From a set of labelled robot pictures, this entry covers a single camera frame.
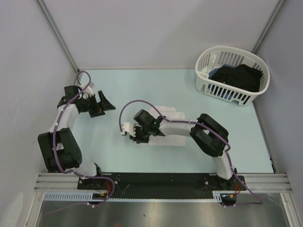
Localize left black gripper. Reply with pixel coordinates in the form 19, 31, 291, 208
80, 91, 115, 118

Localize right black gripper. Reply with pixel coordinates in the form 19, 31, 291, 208
130, 126, 151, 144

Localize white long sleeve shirt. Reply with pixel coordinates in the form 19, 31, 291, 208
138, 105, 186, 147

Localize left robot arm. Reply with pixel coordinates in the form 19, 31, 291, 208
37, 86, 115, 189

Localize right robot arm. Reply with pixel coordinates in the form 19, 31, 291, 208
122, 109, 236, 190

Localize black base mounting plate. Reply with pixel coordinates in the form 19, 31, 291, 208
77, 172, 246, 199

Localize blue shirt in basket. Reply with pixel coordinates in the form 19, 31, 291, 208
208, 64, 235, 79

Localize white plastic laundry basket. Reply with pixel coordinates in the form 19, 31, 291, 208
195, 46, 270, 106

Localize black shirt in basket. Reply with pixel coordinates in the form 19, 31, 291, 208
211, 64, 262, 92

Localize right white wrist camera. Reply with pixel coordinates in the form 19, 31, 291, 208
120, 122, 135, 137

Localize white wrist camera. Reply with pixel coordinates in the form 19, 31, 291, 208
80, 85, 94, 99
120, 122, 135, 137

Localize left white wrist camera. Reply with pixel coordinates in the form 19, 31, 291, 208
80, 85, 94, 99

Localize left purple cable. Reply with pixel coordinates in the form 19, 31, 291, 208
52, 70, 116, 209

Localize blue slotted cable duct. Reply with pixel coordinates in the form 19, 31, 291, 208
44, 192, 93, 201

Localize left aluminium corner post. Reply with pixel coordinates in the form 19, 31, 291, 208
35, 0, 79, 72

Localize aluminium corner post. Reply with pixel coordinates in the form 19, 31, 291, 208
35, 0, 79, 72
252, 0, 287, 54

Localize aluminium frame rail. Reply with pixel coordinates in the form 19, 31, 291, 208
34, 173, 292, 193

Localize right aluminium corner post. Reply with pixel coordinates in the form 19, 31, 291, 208
252, 0, 287, 54

